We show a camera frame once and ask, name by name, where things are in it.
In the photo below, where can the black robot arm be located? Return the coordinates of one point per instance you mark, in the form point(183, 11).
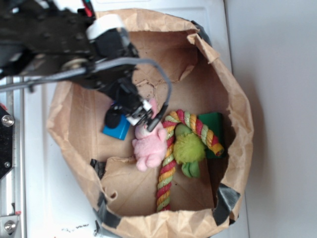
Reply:
point(48, 44)

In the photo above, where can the blue rectangular block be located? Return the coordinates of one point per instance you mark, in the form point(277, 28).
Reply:
point(119, 132)

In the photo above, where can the brown paper bag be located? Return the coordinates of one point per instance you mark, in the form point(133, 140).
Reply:
point(189, 75)

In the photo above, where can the multicolour braided rope toy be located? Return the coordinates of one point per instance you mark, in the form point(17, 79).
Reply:
point(168, 169)

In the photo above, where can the green rectangular block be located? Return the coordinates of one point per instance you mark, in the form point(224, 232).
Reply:
point(214, 122)

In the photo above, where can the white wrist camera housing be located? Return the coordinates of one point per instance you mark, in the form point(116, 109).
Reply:
point(103, 24)

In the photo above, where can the metal corner bracket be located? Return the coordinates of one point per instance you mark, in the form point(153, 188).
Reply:
point(9, 226)

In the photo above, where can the pink plush bunny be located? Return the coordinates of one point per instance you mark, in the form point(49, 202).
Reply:
point(149, 147)

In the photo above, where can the green fuzzy plush toy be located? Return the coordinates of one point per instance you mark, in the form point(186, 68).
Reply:
point(188, 151)

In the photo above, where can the aluminium extrusion rail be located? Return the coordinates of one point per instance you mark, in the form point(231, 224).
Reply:
point(12, 186)

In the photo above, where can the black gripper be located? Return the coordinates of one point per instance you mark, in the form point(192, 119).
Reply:
point(116, 82)

